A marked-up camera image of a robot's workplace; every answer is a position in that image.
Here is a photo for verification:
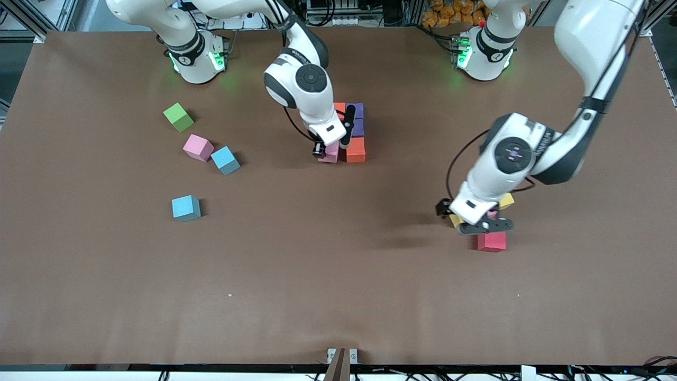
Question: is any green foam cube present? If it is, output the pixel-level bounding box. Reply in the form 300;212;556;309
163;102;195;133

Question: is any silver metal bracket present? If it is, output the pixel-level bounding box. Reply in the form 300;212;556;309
327;348;358;365

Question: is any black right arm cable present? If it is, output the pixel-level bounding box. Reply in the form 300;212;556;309
264;0;318;144

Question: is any red foam cube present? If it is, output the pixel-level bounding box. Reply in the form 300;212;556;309
477;231;507;253

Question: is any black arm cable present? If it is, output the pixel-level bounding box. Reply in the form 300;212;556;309
264;0;318;144
442;0;648;202

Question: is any bag of orange items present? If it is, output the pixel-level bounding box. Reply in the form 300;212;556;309
420;0;490;27

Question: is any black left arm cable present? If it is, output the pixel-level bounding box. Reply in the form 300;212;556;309
442;0;648;202

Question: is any cyan foam cube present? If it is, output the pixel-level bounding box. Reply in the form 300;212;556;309
211;146;241;176
171;195;202;222

